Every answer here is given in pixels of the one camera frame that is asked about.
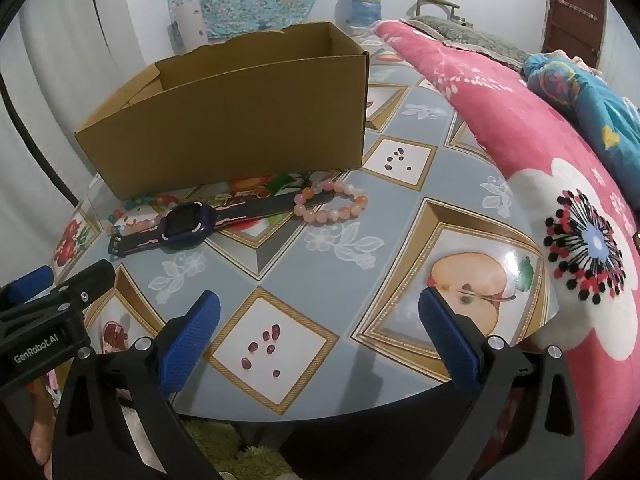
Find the white panel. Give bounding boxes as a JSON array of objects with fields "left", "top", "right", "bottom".
[{"left": 175, "top": 2, "right": 207, "bottom": 51}]

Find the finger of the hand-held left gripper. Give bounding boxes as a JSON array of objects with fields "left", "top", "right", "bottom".
[
  {"left": 47, "top": 260, "right": 117, "bottom": 311},
  {"left": 0, "top": 266, "right": 55, "bottom": 306}
]

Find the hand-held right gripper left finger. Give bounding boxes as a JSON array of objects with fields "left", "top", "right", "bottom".
[{"left": 52, "top": 290, "right": 222, "bottom": 480}]

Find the blue printed quilt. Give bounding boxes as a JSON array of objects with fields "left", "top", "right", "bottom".
[{"left": 522, "top": 50, "right": 640, "bottom": 211}]

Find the grey patterned blanket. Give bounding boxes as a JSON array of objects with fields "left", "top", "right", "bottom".
[{"left": 407, "top": 15, "right": 538, "bottom": 68}]

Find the pink strap smartwatch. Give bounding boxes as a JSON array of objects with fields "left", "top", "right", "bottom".
[{"left": 107, "top": 191, "right": 333, "bottom": 259}]

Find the green rug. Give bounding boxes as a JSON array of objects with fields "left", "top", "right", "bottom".
[{"left": 185, "top": 420, "right": 296, "bottom": 480}]

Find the brown cardboard box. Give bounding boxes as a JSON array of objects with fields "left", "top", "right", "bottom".
[{"left": 75, "top": 21, "right": 371, "bottom": 200}]

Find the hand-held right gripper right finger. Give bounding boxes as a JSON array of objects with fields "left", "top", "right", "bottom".
[{"left": 414, "top": 287, "right": 586, "bottom": 480}]

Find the pink bead bracelet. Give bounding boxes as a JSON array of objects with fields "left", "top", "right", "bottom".
[{"left": 294, "top": 180, "right": 370, "bottom": 225}]

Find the brown wooden door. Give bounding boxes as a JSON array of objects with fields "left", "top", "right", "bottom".
[{"left": 542, "top": 0, "right": 608, "bottom": 68}]

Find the pink flower blanket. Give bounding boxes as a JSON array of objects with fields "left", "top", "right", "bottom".
[{"left": 375, "top": 19, "right": 640, "bottom": 480}]

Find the person's left hand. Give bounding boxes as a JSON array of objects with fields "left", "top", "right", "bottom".
[{"left": 30, "top": 395, "right": 55, "bottom": 467}]

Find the multicolour bead bracelet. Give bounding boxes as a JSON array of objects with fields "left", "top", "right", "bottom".
[{"left": 106, "top": 194, "right": 178, "bottom": 237}]

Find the blue water bottle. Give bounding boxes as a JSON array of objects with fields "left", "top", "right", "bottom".
[{"left": 346, "top": 0, "right": 383, "bottom": 28}]

